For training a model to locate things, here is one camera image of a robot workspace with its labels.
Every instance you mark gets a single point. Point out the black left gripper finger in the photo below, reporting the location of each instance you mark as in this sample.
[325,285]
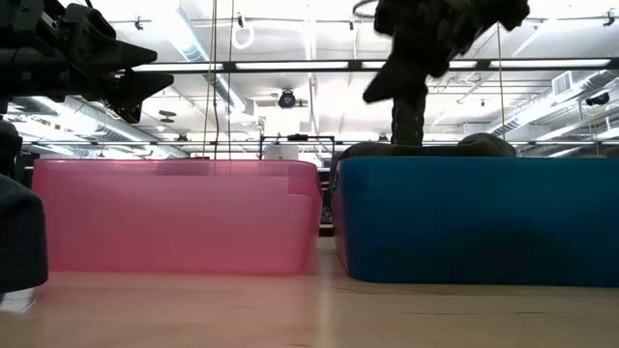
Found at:
[106,48]
[145,87]

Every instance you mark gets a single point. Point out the dark grey denim cap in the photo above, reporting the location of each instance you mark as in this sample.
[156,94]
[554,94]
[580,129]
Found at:
[486,145]
[411,38]

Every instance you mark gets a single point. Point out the blue denim cap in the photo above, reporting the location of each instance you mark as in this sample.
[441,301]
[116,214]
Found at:
[21,232]

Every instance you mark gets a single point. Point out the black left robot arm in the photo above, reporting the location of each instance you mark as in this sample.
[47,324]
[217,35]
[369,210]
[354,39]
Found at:
[9,145]

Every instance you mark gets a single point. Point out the ceiling air vent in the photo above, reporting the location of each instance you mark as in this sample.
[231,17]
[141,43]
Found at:
[563,83]

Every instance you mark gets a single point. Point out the white hanging loop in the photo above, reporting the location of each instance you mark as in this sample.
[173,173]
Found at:
[242,47]

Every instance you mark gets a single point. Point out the red plastic bin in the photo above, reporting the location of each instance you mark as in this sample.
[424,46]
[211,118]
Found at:
[169,222]

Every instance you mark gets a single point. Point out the white container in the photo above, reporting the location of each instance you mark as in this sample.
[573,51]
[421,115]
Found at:
[280,152]

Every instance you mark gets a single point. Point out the green cactus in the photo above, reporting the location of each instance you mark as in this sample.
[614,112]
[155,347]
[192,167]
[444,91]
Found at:
[408,121]

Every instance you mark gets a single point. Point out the blue plastic bin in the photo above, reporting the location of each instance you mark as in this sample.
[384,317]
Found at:
[483,222]

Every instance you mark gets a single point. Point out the silver ventilation duct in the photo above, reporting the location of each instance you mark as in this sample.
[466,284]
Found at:
[97,126]

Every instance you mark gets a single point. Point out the black ceiling dome camera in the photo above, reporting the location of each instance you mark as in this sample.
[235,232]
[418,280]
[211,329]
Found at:
[286,99]

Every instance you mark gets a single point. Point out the black cart frame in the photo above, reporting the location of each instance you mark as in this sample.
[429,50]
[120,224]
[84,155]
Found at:
[297,137]

